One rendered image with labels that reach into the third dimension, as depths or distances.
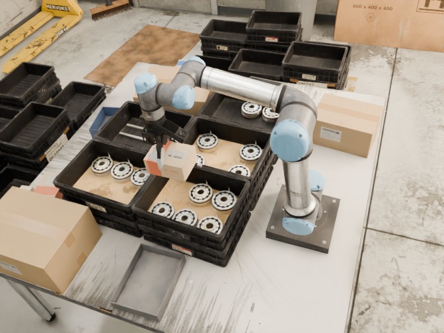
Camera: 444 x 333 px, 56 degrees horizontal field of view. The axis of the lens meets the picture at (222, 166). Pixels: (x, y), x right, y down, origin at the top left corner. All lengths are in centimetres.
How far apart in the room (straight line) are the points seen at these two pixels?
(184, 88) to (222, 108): 89
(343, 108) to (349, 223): 60
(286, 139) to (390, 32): 319
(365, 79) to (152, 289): 277
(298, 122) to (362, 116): 90
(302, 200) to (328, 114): 73
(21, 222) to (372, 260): 187
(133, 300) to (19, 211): 60
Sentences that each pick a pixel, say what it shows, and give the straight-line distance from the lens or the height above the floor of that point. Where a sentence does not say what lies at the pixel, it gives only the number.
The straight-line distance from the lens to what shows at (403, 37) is 435.
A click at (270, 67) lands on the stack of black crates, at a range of 330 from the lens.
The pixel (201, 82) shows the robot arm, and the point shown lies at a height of 139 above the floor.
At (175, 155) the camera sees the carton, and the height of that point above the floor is 112.
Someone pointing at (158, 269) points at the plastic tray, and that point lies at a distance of 177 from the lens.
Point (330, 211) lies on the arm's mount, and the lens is 185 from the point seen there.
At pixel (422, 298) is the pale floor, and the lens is 258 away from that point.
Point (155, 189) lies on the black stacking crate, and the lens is 180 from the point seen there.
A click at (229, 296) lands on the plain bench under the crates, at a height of 70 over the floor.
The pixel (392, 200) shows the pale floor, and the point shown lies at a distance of 293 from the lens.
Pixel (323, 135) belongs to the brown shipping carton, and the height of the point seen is 77.
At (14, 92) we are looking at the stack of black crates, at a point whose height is 49.
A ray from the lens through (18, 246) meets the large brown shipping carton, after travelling 181.
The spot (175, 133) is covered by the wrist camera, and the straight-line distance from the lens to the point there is 146.
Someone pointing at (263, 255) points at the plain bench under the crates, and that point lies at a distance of 176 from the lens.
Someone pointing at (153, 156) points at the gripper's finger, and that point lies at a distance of 154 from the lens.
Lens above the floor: 220
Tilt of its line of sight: 46 degrees down
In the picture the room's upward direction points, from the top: 7 degrees counter-clockwise
